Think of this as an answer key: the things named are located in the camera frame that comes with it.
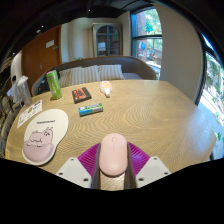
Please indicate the pink computer mouse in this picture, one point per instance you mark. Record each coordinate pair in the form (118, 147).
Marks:
(113, 154)

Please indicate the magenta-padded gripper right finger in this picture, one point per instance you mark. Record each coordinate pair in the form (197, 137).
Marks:
(151, 170)

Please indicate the brown curved sofa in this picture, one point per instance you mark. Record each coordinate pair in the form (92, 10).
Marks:
(133, 66)

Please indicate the grey arched glass cabinet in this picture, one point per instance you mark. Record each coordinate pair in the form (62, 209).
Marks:
(107, 40)

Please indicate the brown wooden door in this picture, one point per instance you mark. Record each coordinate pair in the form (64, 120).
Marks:
(40, 55)

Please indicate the green and blue small box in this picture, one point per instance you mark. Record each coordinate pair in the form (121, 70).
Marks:
(90, 109)

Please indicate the striped cushion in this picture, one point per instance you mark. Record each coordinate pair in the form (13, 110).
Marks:
(111, 71)
(79, 75)

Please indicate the white cartoon-print mouse pad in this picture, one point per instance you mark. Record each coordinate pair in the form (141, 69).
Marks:
(43, 135)

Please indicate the black box with red print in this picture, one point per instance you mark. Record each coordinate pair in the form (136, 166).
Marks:
(81, 94)

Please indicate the clear plastic snack bag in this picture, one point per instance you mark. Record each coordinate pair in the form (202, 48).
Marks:
(106, 87)

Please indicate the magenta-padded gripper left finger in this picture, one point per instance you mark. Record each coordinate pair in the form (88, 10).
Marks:
(74, 171)

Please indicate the white printed paper sheet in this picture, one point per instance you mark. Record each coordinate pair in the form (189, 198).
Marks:
(30, 112)

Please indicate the green drink can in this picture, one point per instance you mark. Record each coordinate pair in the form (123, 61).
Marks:
(54, 84)

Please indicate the clear plastic bottle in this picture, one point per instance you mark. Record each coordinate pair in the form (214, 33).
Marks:
(24, 90)

